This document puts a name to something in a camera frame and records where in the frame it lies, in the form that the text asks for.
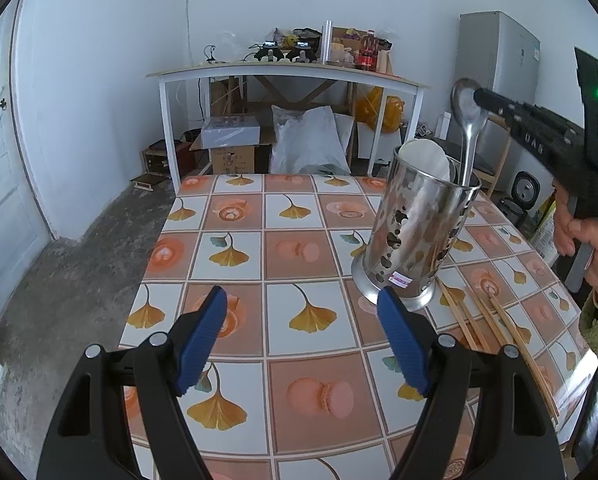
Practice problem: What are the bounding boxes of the perforated steel utensil holder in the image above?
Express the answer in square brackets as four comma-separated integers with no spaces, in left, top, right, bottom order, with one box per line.
[351,139,482,312]

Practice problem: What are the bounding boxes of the red cooking oil bottles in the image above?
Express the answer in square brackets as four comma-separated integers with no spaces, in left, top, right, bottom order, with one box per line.
[356,30,382,71]

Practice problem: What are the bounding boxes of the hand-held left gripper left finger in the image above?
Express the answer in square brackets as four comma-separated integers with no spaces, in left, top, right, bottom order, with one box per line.
[36,285,228,480]

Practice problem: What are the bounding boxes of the black rice cooker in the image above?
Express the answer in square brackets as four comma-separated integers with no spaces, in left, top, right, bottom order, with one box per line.
[496,170,540,228]

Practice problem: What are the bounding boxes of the ginkgo leaf printed tablecloth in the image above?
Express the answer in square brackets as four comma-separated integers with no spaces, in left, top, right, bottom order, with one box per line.
[119,172,598,480]

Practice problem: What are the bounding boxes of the grey wrapped box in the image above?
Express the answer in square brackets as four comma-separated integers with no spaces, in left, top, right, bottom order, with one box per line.
[201,115,262,150]

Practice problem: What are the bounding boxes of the yellow plastic bag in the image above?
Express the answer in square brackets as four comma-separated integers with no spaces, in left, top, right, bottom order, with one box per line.
[355,87,404,133]

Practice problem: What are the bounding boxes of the white metal frame desk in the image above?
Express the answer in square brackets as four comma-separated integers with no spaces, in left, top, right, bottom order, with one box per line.
[146,60,432,191]

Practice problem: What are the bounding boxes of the yellow and white rice bag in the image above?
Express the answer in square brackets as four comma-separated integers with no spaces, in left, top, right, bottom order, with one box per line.
[531,195,562,261]

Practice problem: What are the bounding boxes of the wooden chair with dark seat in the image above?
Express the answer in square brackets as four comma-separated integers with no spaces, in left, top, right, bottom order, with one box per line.
[471,115,514,196]

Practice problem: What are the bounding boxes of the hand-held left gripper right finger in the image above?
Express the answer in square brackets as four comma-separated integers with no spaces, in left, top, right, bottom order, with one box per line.
[377,286,566,480]

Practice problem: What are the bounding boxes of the white plastic bag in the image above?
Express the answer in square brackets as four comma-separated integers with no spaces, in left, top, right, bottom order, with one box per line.
[270,104,352,175]

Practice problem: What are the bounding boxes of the grey refrigerator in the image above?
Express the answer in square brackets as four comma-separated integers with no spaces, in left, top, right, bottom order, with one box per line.
[459,10,542,193]

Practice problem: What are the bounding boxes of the white panel door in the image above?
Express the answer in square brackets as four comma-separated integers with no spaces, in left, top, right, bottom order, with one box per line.
[0,0,54,341]

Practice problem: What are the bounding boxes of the steel spoon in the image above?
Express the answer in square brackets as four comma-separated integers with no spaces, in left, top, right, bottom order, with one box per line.
[451,77,490,186]

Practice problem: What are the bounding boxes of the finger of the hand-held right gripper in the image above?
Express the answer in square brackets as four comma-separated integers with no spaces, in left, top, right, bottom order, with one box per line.
[473,87,526,129]

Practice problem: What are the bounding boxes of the black device with screen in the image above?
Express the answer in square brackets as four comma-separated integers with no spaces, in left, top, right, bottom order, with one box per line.
[285,40,317,63]
[251,42,284,63]

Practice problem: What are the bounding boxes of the dark red wooden box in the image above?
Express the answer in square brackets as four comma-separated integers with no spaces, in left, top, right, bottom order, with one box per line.
[143,140,194,176]

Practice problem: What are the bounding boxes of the stained cardboard box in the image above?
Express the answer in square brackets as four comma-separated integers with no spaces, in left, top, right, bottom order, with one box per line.
[210,145,257,176]

